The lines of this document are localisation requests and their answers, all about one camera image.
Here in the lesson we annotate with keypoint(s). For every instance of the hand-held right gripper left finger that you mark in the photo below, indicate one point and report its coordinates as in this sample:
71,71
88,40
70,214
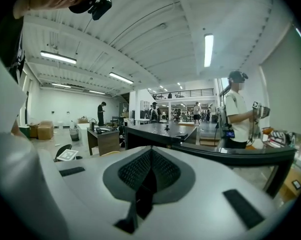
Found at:
90,189

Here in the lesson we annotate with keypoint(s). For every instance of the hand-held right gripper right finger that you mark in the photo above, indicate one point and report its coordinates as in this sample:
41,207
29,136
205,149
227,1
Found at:
203,209

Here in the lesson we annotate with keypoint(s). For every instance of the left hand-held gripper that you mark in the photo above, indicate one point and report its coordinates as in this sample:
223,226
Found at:
66,154

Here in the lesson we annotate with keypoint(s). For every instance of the black mini fridge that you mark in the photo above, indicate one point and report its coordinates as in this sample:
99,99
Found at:
163,134

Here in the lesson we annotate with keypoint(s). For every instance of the grey waste basket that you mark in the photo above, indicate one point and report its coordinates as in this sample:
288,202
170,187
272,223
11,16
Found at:
74,135

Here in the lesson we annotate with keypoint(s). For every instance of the white cabinet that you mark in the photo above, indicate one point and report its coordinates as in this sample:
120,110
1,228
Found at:
83,134

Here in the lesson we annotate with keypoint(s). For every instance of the large cardboard box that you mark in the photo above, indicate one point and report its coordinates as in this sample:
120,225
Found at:
45,130

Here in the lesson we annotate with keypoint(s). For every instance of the dark wooden desk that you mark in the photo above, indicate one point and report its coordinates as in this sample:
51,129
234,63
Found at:
103,140

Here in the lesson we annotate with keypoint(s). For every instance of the black kettle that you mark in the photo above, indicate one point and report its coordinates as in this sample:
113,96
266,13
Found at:
92,124

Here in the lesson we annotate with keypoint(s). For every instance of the small cardboard box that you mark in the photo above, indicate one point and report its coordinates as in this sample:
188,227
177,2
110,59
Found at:
33,131

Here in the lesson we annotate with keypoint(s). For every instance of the long ceiling light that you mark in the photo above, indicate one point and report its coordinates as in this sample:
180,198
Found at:
97,92
208,50
61,85
58,57
121,77

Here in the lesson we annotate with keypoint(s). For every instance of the cardboard box with black label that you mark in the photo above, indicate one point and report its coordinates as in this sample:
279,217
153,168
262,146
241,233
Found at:
291,184

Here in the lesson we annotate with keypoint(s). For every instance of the black balcony railing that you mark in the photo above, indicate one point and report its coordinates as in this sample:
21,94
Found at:
183,93

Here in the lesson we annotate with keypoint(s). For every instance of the person's black shirt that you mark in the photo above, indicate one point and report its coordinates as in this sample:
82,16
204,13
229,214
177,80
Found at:
11,46

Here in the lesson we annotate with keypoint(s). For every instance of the black head camera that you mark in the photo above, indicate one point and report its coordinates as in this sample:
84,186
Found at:
101,7

